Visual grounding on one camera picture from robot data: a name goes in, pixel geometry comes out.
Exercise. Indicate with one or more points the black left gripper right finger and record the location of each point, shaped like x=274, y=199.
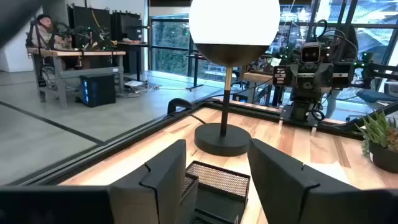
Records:
x=280, y=186

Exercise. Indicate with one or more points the white globe table lamp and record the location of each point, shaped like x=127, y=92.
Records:
x=233, y=25

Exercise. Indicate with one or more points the wooden background table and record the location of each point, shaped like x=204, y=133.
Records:
x=258, y=77

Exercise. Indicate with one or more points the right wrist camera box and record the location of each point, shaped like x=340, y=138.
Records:
x=311, y=53

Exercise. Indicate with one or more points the black mesh desk organizer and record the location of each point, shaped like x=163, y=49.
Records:
x=217, y=183

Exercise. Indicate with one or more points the person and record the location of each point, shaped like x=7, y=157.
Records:
x=46, y=31

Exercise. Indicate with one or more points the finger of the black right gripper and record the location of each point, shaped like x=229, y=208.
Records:
x=295, y=77
x=327, y=77

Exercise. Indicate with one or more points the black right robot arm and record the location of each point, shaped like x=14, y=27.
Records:
x=303, y=110

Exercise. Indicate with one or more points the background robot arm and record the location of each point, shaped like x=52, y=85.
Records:
x=373, y=67
x=84, y=35

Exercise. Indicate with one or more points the potted succulent plant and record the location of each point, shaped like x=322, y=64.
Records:
x=382, y=155

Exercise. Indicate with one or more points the black computer tower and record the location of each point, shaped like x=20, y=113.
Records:
x=98, y=90

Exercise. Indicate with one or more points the wooden-top workbench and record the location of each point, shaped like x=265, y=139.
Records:
x=77, y=53

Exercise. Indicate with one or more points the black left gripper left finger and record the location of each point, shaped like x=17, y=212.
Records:
x=168, y=186

